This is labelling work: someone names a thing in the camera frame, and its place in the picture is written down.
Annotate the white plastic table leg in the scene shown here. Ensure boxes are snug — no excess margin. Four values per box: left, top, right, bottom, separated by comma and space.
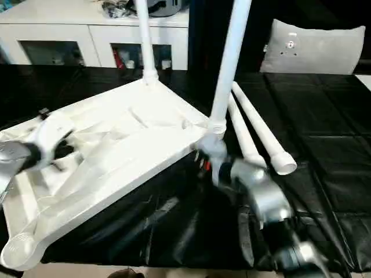
232, 81, 298, 176
227, 93, 267, 170
208, 0, 253, 138
134, 0, 159, 86

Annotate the white plastic table top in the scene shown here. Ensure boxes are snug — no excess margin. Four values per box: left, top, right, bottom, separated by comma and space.
0, 78, 225, 272

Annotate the black work mat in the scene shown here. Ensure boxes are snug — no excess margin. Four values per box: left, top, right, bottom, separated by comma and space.
0, 64, 371, 273

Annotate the white cabinet with glass doors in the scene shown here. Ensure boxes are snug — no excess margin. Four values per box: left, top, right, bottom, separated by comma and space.
0, 0, 191, 70

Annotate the black cabinet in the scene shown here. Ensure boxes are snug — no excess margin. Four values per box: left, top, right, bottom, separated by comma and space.
188, 0, 273, 74

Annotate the grey cushion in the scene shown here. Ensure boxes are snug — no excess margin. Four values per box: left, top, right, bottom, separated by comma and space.
260, 19, 367, 75

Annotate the dark gear on cabinet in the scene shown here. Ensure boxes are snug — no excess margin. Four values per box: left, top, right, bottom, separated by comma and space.
101, 0, 190, 18

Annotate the white board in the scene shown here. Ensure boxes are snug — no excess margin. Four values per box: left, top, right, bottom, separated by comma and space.
355, 74, 371, 91

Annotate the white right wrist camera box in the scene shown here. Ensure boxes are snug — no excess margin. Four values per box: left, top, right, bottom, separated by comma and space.
196, 135, 228, 161

